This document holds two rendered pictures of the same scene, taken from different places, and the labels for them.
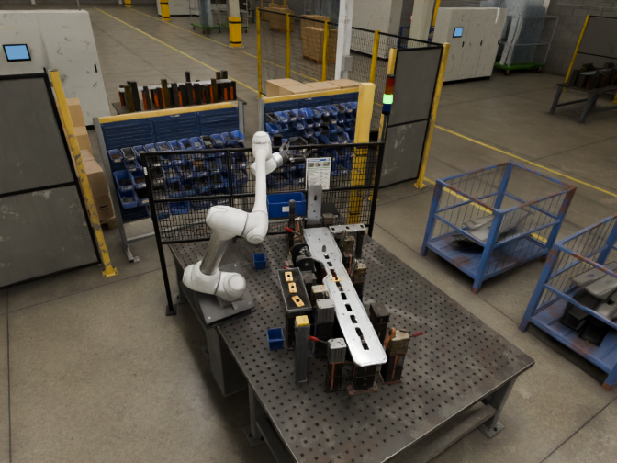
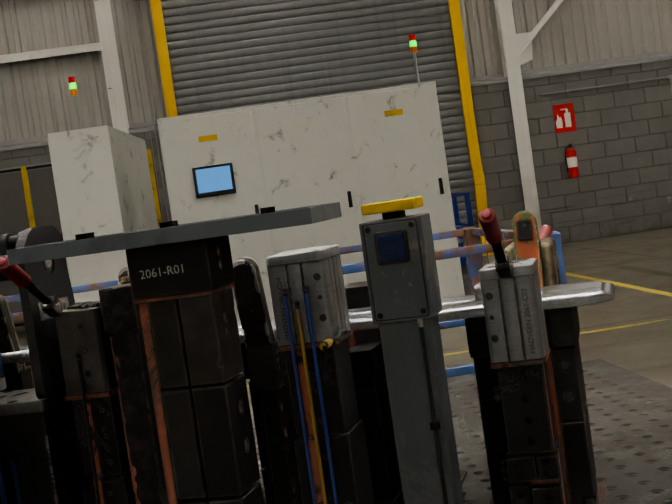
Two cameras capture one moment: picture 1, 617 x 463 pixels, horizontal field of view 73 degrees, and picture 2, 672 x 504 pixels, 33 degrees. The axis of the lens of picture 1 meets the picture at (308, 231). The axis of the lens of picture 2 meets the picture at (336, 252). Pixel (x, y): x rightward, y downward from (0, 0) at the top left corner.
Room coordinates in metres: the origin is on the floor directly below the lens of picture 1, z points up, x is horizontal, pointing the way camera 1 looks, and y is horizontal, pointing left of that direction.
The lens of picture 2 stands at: (1.09, 1.16, 1.18)
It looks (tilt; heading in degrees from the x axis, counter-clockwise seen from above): 3 degrees down; 298
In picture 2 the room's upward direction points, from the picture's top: 8 degrees counter-clockwise
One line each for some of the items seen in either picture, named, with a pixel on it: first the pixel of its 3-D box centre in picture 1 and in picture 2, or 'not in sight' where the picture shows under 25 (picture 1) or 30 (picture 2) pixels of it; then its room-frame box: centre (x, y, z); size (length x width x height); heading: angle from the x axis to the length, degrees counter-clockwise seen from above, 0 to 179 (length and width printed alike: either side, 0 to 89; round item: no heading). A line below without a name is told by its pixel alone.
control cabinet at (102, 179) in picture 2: not in sight; (112, 219); (7.92, -7.30, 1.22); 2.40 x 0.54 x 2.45; 120
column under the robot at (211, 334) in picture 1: (232, 345); not in sight; (2.18, 0.53, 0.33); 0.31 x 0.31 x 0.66; 33
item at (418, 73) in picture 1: (407, 126); not in sight; (5.56, -1.27, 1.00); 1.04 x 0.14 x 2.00; 123
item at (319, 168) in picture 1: (318, 174); not in sight; (3.19, -0.06, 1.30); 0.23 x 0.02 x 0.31; 104
